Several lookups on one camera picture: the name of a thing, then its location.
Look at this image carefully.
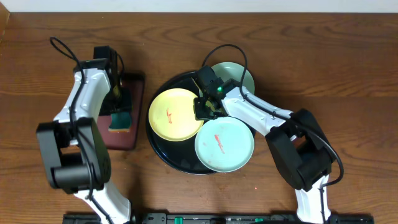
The green sponge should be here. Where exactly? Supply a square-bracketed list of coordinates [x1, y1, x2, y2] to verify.
[108, 111, 132, 132]

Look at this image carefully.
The yellow plate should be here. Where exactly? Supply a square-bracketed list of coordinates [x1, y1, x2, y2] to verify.
[149, 88, 204, 142]

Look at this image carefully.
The pale green plate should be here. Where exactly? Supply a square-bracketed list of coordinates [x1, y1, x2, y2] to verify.
[211, 62, 255, 94]

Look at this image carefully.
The light blue plate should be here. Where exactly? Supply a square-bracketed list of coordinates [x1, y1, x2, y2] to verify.
[195, 117, 254, 173]

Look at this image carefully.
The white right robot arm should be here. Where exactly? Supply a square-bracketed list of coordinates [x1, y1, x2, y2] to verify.
[194, 78, 341, 223]

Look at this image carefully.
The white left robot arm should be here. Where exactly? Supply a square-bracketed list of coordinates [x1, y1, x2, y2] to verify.
[36, 58, 131, 223]

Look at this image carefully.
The dark red rectangular tray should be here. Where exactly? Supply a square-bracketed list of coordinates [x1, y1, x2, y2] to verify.
[97, 73, 145, 151]

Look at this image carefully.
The black round tray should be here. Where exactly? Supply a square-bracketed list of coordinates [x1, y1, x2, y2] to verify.
[145, 70, 257, 175]

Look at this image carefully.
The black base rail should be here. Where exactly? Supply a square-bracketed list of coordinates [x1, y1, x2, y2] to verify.
[62, 212, 375, 224]

